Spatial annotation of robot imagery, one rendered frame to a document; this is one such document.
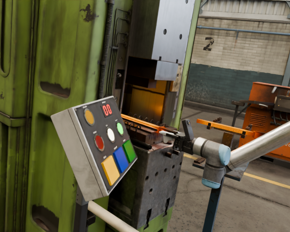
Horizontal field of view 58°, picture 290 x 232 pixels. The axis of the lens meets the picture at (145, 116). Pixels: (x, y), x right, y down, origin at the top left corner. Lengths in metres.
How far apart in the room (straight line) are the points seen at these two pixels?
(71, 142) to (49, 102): 0.64
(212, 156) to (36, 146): 0.95
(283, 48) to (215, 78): 2.10
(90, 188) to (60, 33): 0.89
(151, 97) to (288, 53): 7.29
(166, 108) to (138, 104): 0.22
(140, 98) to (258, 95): 3.18
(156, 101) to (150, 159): 0.51
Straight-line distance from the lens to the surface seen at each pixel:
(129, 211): 1.56
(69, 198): 1.41
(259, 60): 8.82
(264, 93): 4.75
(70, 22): 1.41
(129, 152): 1.02
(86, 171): 0.81
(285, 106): 4.60
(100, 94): 1.24
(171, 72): 1.43
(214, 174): 1.32
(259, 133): 1.69
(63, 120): 0.80
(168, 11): 1.36
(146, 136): 1.38
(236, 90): 8.88
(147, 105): 1.79
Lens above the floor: 1.36
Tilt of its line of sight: 12 degrees down
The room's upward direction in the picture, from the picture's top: 9 degrees clockwise
